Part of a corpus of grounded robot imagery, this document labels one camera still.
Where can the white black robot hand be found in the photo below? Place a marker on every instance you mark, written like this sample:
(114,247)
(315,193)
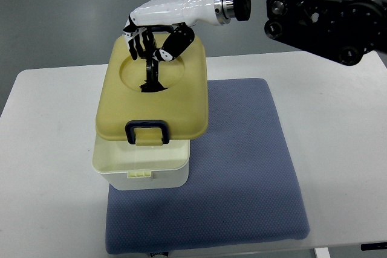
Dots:
(182,15)

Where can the yellow storage box lid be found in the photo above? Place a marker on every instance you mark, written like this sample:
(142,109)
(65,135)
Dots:
(182,105)

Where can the blue padded mat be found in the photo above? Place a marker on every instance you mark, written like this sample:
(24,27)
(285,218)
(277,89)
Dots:
(242,186)

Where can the white storage box base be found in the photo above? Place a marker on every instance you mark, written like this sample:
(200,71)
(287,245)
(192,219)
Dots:
(130,167)

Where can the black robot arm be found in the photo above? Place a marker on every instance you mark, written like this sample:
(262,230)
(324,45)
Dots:
(339,30)

